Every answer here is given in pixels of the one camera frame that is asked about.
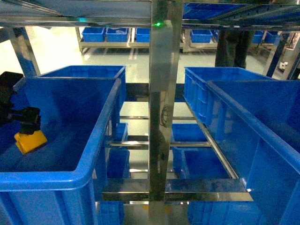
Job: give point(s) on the steel rack center post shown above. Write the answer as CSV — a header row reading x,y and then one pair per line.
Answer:
x,y
165,32

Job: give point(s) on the large blue bin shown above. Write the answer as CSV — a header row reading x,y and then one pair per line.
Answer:
x,y
256,124
53,184

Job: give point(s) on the blue bin rear right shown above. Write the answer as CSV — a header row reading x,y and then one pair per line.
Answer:
x,y
197,86

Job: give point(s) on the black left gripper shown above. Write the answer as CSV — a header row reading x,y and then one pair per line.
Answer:
x,y
29,117

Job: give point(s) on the steel rack cross beam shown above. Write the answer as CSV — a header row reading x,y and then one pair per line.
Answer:
x,y
177,190

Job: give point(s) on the large blue bin front left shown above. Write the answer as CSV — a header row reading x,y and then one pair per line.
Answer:
x,y
53,184

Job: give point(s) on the blue bin rear left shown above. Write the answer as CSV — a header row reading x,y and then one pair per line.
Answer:
x,y
92,71

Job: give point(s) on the yellow toy block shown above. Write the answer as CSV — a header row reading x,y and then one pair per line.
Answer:
x,y
27,143

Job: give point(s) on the person legs dark trousers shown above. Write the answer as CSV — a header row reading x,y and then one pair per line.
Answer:
x,y
232,48

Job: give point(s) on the large blue bin front right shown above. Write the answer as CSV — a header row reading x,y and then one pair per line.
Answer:
x,y
256,124

